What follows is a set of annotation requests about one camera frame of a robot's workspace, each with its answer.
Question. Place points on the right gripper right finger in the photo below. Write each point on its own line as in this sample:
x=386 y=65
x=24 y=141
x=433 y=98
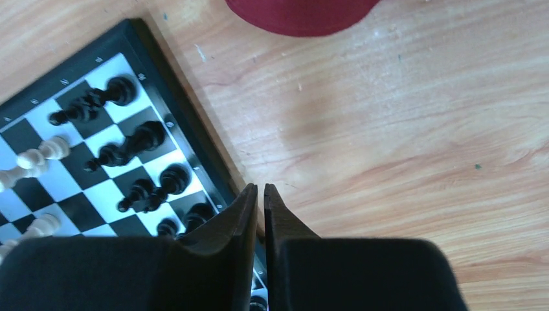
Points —
x=308 y=272

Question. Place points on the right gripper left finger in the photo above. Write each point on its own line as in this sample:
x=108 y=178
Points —
x=208 y=269

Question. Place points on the black white chessboard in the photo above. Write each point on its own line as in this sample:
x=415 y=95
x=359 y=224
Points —
x=105 y=167

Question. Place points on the white chess piece tall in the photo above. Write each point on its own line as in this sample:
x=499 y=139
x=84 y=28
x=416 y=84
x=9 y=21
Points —
x=10 y=177

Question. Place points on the black chess pawn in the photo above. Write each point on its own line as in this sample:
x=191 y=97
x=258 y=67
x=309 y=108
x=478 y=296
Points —
x=167 y=228

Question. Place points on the black chess piece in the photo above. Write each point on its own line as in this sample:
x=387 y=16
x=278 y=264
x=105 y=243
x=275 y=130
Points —
x=145 y=197
x=147 y=137

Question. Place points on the white chess pawn top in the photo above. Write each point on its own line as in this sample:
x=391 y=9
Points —
x=55 y=148

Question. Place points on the black chess piece corner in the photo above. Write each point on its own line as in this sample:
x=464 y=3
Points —
x=119 y=90

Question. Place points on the red shirt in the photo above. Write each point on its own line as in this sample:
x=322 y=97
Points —
x=302 y=18

